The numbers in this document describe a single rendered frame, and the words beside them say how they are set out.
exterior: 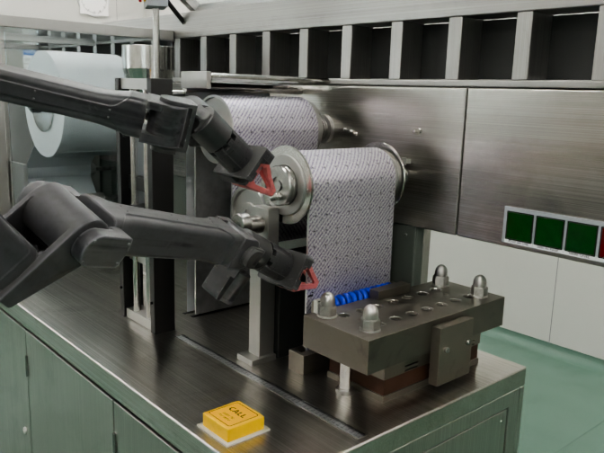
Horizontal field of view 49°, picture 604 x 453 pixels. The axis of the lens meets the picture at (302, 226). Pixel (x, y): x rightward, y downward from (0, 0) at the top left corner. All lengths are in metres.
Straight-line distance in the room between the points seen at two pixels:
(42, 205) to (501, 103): 0.88
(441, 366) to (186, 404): 0.45
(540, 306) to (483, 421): 2.75
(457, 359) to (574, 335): 2.76
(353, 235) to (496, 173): 0.30
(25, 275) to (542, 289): 3.55
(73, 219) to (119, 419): 0.73
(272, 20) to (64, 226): 1.19
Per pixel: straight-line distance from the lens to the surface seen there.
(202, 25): 2.08
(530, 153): 1.29
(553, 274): 3.98
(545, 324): 4.07
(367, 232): 1.32
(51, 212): 0.73
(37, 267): 0.70
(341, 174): 1.25
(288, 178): 1.20
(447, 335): 1.22
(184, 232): 0.88
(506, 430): 1.42
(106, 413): 1.44
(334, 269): 1.27
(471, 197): 1.36
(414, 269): 1.49
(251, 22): 1.88
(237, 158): 1.11
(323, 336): 1.16
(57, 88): 1.05
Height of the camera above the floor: 1.42
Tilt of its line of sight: 11 degrees down
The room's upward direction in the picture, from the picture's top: 2 degrees clockwise
